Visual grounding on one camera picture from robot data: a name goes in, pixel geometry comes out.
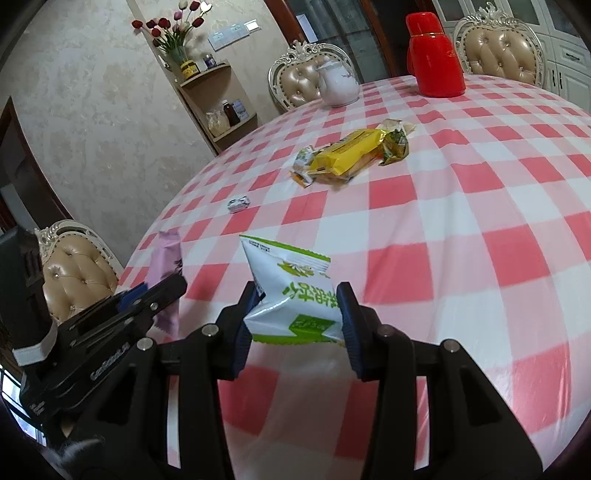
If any yellow sandwich bread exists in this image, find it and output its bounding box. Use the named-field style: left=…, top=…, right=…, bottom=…
left=308, top=129, right=386, bottom=182

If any green white snack packet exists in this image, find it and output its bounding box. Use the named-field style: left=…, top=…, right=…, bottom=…
left=239, top=235, right=344, bottom=345

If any small blue white candy block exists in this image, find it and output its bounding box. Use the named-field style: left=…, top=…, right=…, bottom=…
left=228, top=195, right=250, bottom=214

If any white ceramic teapot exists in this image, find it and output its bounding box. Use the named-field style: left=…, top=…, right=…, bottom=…
left=317, top=60, right=361, bottom=108

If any pink purple snack bag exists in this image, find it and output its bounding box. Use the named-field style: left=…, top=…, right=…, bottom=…
left=145, top=229, right=182, bottom=341

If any dark brown bottle on shelf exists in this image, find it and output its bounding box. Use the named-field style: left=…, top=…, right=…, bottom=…
left=222, top=99, right=240, bottom=127

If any wooden corner shelf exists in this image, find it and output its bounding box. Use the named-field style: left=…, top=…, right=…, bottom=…
left=177, top=61, right=259, bottom=154

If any beige tufted chair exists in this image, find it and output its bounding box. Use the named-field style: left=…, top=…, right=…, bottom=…
left=267, top=40, right=356, bottom=112
left=35, top=220, right=123, bottom=324
left=452, top=2, right=547, bottom=88

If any red thermos jug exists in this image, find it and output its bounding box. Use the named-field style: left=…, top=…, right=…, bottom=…
left=406, top=12, right=466, bottom=98

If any beige tufted chair far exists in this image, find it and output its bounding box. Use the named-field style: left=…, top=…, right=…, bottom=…
left=267, top=40, right=356, bottom=112

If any silver crumpled small wrapper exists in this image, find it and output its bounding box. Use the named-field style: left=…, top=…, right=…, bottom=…
left=377, top=119, right=416, bottom=136

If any dark wooden glass door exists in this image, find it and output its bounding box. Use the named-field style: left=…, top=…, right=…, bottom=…
left=266, top=0, right=436, bottom=83

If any beige tufted chair near left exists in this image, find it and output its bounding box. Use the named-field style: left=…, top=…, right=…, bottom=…
left=35, top=220, right=123, bottom=324

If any pink white checkered tablecloth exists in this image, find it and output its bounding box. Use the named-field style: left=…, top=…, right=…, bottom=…
left=120, top=75, right=590, bottom=464

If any orange white small snack packet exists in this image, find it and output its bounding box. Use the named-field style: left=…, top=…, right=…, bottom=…
left=290, top=146, right=315, bottom=188

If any dark green small snack packet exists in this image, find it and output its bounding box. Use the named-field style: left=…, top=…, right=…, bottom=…
left=380, top=128, right=410, bottom=166

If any artificial tulip bouquet in vase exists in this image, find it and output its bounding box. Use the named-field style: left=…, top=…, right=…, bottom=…
left=131, top=1, right=212, bottom=80

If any beige tufted chair middle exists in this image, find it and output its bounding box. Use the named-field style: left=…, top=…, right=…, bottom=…
left=452, top=2, right=547, bottom=88

